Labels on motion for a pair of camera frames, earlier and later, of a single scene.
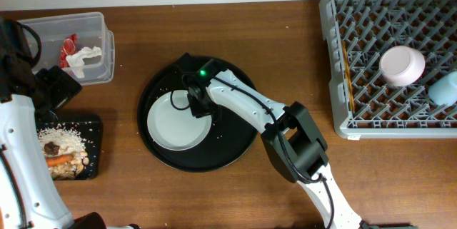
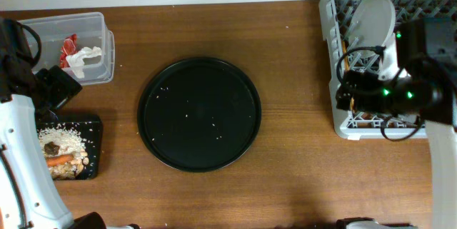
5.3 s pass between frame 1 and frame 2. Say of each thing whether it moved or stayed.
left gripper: stayed
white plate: moved
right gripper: moved
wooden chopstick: stayed
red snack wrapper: stayed
